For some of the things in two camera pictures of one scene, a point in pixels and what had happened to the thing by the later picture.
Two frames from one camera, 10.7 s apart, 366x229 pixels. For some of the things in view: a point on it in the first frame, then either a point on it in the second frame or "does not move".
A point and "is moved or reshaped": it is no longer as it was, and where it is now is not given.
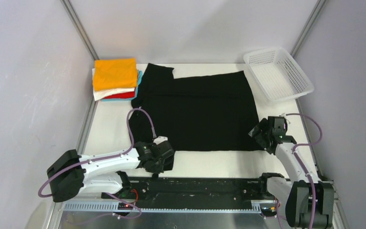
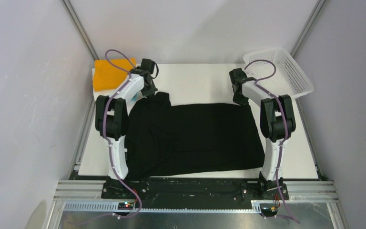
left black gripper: [157, 170] -> [146, 93]
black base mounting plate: [167, 192] does not move
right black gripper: [263, 126] -> [241, 101]
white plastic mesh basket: [277, 76] does not move
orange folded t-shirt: [115, 73] does not move
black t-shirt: [213, 112] is moved or reshaped
